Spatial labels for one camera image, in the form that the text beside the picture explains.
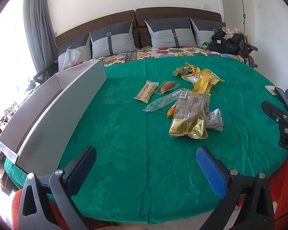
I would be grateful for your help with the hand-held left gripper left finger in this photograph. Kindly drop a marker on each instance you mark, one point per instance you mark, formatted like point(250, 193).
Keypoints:
point(82, 165)

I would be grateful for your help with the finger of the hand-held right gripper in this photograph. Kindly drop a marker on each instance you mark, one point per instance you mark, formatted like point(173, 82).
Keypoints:
point(284, 100)
point(274, 112)

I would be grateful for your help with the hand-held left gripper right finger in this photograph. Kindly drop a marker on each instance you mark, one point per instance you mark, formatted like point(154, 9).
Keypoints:
point(210, 170)

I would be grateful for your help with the grey cardboard box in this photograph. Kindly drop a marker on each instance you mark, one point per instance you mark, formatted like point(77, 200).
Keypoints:
point(62, 105)

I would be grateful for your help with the orange sausage stick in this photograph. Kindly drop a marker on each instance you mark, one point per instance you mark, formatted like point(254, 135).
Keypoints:
point(170, 111)

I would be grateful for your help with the long clear snack packet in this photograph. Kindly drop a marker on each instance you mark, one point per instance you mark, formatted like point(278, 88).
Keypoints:
point(158, 103)

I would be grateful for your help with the long yellow snack packet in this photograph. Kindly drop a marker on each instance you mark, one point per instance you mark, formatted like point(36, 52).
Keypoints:
point(193, 68)

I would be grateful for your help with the gold smartphone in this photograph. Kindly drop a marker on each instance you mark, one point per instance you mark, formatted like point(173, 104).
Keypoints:
point(270, 88)

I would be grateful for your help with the orange red blanket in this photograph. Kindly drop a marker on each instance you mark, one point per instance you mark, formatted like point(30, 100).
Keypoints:
point(285, 179)

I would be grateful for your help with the small white snack packet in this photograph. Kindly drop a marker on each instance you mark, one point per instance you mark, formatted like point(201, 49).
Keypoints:
point(214, 121)

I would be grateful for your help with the green patterned cloth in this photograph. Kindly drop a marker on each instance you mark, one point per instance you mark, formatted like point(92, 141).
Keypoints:
point(134, 153)

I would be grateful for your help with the gold brown snack packet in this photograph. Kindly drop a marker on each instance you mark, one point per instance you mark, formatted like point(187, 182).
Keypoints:
point(189, 115)

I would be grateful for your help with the yellow-edged peanut packet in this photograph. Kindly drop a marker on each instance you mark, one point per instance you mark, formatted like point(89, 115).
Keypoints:
point(204, 83)

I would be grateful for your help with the pile of black clothes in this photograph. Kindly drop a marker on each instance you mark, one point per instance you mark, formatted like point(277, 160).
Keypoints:
point(226, 44)

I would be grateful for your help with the beige floral cloth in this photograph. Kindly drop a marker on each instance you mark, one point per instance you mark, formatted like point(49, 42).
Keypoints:
point(230, 31)

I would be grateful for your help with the sausage in clear packet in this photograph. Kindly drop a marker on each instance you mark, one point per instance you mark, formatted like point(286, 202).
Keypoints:
point(166, 86)

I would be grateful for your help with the beige biscuit packet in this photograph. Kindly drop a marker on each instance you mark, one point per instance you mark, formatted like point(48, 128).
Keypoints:
point(145, 91)

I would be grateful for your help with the black chair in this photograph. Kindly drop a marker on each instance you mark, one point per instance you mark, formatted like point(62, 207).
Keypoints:
point(44, 73)

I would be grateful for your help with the grey two-tone pillow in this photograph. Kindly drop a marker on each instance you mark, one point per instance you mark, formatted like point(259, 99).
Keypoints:
point(74, 50)
point(112, 40)
point(204, 31)
point(168, 33)

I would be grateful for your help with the white plastic bag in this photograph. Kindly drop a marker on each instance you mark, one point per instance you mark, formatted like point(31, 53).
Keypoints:
point(70, 57)

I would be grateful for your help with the floral bedsheet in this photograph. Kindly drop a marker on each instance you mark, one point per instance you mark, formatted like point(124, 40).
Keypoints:
point(172, 52)

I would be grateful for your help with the grey curtain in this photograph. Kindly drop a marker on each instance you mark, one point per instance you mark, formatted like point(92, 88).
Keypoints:
point(39, 28)

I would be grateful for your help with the brown headboard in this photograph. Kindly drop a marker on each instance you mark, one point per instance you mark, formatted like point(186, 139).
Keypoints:
point(144, 16)

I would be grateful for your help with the white wall switch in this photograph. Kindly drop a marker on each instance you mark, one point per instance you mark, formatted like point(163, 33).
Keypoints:
point(205, 6)

